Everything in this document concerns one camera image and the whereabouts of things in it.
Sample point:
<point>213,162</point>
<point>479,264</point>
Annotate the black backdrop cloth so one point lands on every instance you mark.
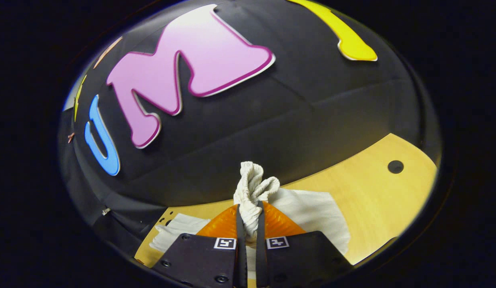
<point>304,100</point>

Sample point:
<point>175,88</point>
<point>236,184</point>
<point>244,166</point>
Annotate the small white clip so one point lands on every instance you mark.
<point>105,210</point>

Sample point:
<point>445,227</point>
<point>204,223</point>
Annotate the white jeans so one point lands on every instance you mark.
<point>312,212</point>

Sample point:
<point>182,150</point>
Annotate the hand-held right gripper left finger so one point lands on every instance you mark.
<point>241,256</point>

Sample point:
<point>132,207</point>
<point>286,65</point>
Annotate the small red clip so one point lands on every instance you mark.
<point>70,137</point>

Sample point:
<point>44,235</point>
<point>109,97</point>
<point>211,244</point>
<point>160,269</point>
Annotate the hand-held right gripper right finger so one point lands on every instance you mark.
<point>261,256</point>

